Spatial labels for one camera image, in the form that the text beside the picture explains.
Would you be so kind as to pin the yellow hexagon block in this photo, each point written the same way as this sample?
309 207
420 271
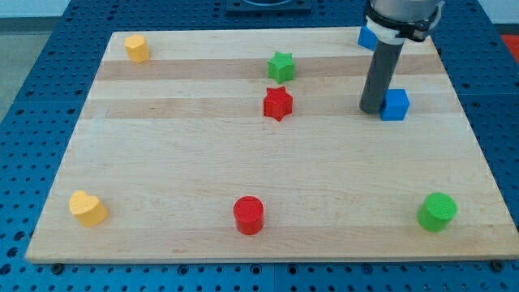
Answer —
137 48

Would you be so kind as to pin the green star block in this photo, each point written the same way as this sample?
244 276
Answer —
281 67

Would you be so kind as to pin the green cylinder block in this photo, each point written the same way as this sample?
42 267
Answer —
436 211

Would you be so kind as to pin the blue block behind tool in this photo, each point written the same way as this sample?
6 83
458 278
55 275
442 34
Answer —
367 38

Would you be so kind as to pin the yellow heart block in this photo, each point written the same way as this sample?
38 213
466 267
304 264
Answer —
87 209

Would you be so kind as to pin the red star block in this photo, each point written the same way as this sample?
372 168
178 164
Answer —
278 103

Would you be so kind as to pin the blue cube block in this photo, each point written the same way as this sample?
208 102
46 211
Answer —
395 105

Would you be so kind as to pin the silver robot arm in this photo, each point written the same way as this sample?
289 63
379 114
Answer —
394 21

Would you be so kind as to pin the red cylinder block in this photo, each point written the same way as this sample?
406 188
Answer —
249 215

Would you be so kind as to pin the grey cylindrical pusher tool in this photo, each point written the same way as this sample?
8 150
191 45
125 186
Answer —
379 76

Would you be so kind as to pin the wooden board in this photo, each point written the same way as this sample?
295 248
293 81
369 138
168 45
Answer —
169 145

